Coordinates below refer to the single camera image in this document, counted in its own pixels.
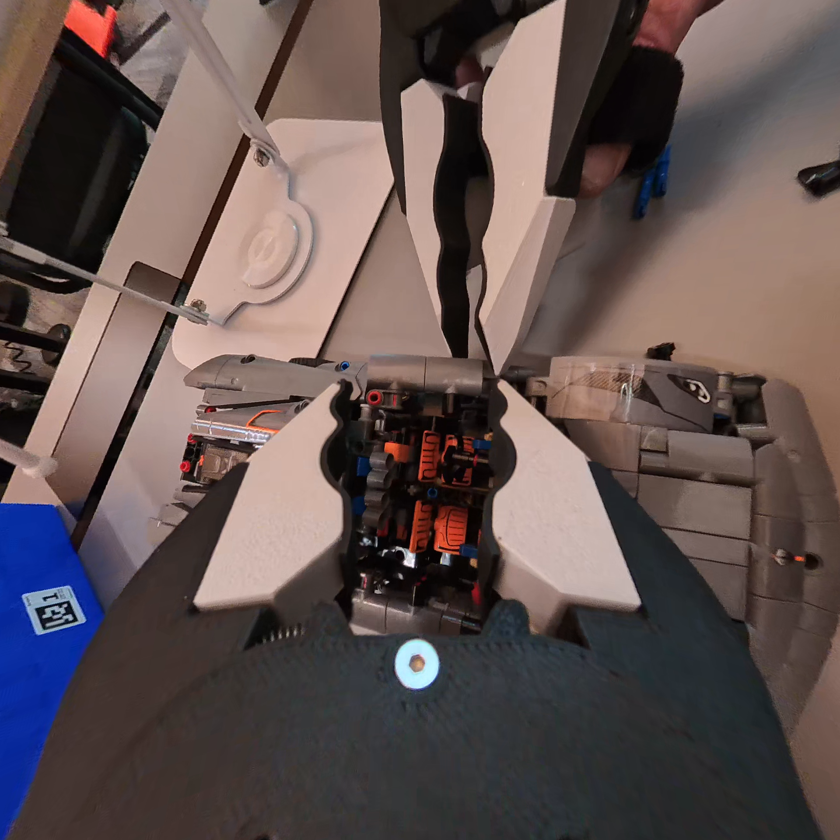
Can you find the black lego connector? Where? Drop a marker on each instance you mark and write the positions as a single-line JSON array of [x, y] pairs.
[[820, 176]]

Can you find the person's right hand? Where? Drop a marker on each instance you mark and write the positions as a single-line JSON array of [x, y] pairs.
[[604, 172]]

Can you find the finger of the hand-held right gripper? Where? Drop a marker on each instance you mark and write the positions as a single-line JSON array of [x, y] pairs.
[[531, 131], [420, 197]]

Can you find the blue lego axle connector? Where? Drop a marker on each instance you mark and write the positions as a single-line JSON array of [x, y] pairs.
[[653, 184]]

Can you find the grey orange lego car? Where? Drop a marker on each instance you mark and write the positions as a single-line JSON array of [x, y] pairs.
[[689, 499]]

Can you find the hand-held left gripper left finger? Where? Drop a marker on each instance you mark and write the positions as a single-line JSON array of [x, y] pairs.
[[275, 525]]

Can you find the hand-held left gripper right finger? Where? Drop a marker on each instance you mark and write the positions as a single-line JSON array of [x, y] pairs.
[[564, 525]]

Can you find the white book stand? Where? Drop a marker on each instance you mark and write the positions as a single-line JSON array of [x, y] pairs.
[[341, 216]]

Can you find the black office chair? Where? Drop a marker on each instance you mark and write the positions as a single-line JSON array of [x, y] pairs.
[[85, 184]]

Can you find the blue storage bin white tag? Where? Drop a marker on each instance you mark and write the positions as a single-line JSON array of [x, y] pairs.
[[33, 689]]

